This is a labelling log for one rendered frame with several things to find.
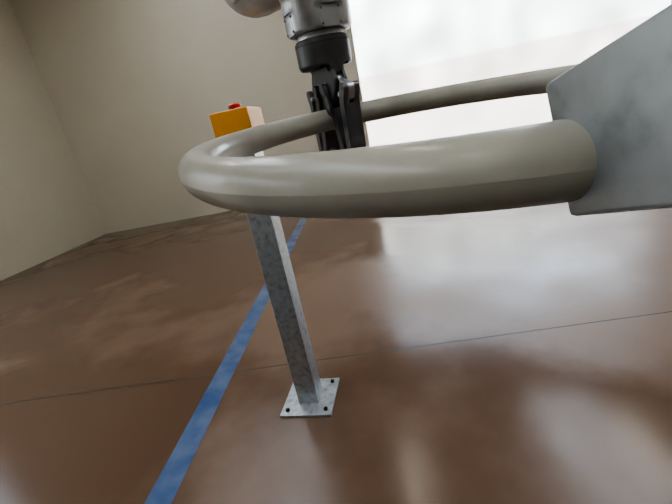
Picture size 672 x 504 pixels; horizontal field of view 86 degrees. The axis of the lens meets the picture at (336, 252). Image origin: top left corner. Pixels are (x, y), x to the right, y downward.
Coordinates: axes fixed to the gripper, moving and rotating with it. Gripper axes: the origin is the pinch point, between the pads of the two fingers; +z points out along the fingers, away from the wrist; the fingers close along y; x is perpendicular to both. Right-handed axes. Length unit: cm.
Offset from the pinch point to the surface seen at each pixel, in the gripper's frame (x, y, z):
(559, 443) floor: 50, 5, 91
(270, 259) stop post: -5, -59, 33
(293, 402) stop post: -12, -59, 93
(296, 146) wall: 160, -517, 53
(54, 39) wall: -121, -679, -162
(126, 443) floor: -75, -79, 93
